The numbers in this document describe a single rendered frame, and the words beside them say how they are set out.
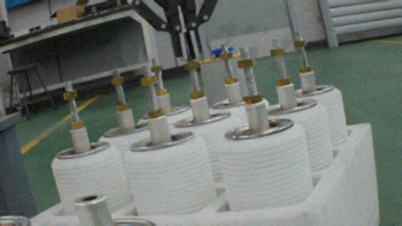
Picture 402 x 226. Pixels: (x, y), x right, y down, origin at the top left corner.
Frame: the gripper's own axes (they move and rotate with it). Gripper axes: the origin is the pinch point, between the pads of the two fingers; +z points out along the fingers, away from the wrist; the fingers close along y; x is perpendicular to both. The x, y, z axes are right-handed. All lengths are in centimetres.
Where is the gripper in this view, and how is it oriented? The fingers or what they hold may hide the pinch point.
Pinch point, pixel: (187, 46)
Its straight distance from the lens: 78.3
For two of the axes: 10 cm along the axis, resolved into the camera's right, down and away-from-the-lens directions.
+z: 2.0, 9.7, 1.3
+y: -9.4, 2.3, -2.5
